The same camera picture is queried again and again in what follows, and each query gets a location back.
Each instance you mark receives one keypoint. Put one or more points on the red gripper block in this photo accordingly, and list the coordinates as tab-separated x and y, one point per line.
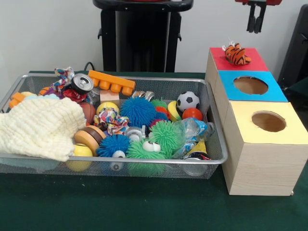
260	2

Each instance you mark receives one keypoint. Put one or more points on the orange striped tiger plush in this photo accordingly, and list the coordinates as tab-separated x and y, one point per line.
237	55

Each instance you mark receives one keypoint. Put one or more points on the long orange toy brick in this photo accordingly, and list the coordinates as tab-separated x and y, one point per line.
108	79

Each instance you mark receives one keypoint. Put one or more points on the cream waffle cloth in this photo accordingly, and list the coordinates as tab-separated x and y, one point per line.
41	127

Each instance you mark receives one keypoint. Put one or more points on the shallow mesh bin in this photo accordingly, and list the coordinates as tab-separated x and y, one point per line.
216	144

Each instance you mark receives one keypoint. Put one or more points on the wooden box three holes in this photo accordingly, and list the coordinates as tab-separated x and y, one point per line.
264	168

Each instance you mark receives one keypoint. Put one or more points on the black upright panel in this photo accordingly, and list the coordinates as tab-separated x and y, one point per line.
296	48

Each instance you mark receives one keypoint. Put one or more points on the green cloth side table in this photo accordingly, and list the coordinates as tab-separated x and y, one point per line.
298	91

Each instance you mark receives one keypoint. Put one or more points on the small soccer ball toy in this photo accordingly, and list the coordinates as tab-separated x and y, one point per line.
188	101

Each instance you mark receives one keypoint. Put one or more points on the red ball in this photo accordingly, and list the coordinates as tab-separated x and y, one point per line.
192	113

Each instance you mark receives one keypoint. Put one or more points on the green spiky ball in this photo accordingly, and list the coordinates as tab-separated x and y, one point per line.
164	136
142	152

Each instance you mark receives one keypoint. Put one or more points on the blue spiky ball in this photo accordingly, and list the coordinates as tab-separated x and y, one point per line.
113	145
138	113

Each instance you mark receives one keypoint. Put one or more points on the wooden burger toy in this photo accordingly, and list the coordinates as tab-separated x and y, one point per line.
90	138

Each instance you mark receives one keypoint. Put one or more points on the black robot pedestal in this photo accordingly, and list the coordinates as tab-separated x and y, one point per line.
144	36

